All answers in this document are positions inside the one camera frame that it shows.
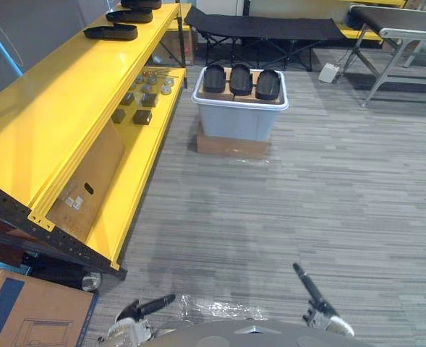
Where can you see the black folding camp cot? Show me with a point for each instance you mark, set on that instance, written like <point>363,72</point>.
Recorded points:
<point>263,27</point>

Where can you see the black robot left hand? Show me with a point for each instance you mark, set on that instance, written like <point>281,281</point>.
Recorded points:
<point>133,330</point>

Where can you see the flat brown cardboard box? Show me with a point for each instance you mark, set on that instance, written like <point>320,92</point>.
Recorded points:
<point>230,147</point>

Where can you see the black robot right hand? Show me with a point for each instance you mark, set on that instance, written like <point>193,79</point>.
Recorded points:
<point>315,296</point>

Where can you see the grey plastic storage bin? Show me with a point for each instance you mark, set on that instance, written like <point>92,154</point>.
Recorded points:
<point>234,121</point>

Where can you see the grey robot torso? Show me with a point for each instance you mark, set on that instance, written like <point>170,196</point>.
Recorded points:
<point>256,336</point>

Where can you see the black plastic housing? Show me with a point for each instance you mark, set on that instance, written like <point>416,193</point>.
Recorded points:
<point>267,85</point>
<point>129,16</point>
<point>213,79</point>
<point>142,3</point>
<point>240,80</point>
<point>111,32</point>

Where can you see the yellow background shelf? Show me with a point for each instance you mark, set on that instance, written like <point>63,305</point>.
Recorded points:
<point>361,34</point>

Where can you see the white foot pedal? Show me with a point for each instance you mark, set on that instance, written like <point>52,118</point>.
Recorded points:
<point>329,73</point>

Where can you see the clear plastic wrap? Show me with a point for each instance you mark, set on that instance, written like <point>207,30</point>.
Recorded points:
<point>216,309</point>

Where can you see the grey metal conveyor table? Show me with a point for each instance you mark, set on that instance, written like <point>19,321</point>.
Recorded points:
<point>397,32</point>

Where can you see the grey tape roll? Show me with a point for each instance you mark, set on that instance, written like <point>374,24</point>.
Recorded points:
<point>91,282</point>

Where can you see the round silver metal part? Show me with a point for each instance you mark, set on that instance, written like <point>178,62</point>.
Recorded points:
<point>166,90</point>
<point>151,80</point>
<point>146,88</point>
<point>169,82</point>

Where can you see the yellow metal shelf board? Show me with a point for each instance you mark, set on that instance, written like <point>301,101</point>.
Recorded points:
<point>64,105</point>
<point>133,188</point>

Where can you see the small black box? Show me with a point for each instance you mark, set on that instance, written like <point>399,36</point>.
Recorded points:
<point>149,100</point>
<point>127,98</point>
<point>142,117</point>
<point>118,116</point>

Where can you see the brown cardboard insert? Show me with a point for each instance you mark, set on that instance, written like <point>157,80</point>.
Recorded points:
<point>228,94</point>

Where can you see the black perforated shelf frame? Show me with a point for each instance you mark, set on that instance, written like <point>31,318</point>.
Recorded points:
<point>6,213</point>

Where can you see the large cardboard box blue print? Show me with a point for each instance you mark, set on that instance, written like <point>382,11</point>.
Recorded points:
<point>32,311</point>

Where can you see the brown cardboard box red mark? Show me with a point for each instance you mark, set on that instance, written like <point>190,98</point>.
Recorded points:
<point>186,45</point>

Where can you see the blue pole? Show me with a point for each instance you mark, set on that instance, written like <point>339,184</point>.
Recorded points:
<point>3,47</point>

